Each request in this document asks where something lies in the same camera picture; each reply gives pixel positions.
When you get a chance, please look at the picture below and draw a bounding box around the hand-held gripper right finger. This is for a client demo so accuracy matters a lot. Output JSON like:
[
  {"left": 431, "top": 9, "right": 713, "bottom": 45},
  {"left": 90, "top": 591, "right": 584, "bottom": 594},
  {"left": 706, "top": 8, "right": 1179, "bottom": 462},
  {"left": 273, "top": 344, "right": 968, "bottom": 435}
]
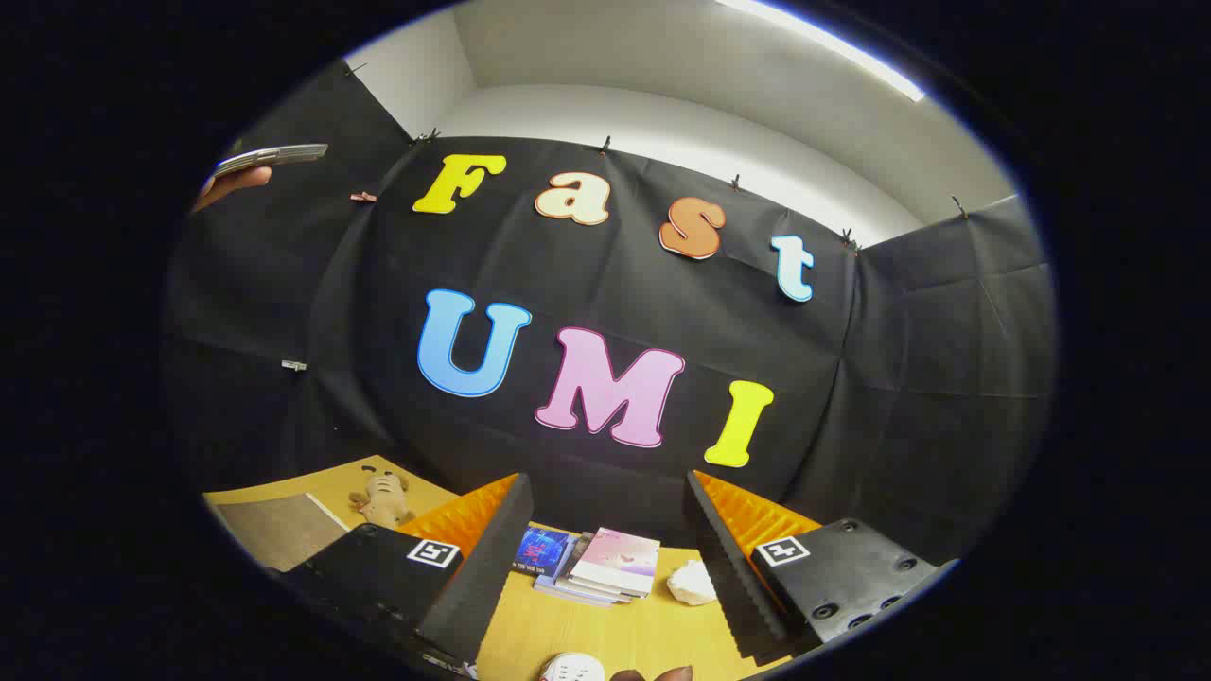
[{"left": 683, "top": 469, "right": 958, "bottom": 666}]

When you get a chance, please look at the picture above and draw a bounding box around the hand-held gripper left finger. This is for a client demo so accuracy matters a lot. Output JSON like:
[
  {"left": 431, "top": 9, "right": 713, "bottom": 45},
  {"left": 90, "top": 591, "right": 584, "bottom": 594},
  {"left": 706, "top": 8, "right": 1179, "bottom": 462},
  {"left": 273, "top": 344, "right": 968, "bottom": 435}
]
[{"left": 270, "top": 471, "right": 535, "bottom": 671}]

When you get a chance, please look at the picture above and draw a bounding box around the white canvas shoe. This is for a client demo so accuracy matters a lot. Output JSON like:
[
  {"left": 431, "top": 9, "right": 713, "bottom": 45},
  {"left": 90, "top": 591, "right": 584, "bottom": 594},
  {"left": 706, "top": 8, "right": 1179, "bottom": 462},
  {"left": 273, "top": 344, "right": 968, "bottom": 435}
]
[{"left": 539, "top": 653, "right": 606, "bottom": 681}]

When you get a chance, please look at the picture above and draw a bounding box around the brown fabric storage box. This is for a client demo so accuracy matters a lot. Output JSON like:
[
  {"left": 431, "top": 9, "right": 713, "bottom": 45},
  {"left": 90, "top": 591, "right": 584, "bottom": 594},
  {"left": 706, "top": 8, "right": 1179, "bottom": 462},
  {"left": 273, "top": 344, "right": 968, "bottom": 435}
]
[{"left": 210, "top": 491, "right": 353, "bottom": 574}]

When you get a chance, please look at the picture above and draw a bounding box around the white plush toy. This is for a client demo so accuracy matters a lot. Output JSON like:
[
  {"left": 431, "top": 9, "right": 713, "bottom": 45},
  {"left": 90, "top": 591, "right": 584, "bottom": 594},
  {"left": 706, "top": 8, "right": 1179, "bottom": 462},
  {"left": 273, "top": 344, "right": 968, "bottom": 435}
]
[{"left": 666, "top": 559, "right": 720, "bottom": 607}]

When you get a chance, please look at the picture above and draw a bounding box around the dark blue book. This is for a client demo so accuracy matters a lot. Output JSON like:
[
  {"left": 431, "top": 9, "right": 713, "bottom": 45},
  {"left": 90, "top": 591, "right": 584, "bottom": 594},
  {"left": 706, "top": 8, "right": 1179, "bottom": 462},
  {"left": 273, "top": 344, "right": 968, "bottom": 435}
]
[{"left": 512, "top": 527, "right": 574, "bottom": 578}]

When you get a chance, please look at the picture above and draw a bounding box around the light blue book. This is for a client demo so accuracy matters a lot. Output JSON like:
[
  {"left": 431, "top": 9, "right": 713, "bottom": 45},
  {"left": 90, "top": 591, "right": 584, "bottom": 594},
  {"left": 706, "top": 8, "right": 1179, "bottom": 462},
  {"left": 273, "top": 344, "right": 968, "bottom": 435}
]
[{"left": 533, "top": 567, "right": 616, "bottom": 608}]

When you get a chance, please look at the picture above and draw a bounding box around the grey book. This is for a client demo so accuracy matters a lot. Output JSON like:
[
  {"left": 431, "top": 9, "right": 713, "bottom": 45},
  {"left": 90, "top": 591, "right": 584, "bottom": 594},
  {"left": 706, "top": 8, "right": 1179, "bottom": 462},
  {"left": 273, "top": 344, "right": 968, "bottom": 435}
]
[{"left": 547, "top": 532, "right": 625, "bottom": 602}]

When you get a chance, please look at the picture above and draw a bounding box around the pink cover book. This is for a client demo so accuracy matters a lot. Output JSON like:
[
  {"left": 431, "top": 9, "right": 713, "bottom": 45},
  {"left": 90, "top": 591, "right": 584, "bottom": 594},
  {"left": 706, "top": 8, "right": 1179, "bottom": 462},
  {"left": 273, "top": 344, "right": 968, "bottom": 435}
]
[{"left": 570, "top": 528, "right": 661, "bottom": 599}]

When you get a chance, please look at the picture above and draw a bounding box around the brown plush dog toy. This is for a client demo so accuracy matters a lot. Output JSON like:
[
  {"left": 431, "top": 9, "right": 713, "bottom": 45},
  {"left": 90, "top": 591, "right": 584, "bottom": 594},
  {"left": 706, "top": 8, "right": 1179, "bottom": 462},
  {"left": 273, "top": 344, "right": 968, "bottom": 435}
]
[{"left": 348, "top": 470, "right": 417, "bottom": 529}]

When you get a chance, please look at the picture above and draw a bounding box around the black backdrop cloth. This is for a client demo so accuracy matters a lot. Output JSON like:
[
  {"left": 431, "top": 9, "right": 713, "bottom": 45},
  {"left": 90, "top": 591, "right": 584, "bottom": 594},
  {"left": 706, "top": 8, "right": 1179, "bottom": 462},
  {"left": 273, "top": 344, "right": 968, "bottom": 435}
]
[{"left": 161, "top": 59, "right": 1059, "bottom": 568}]

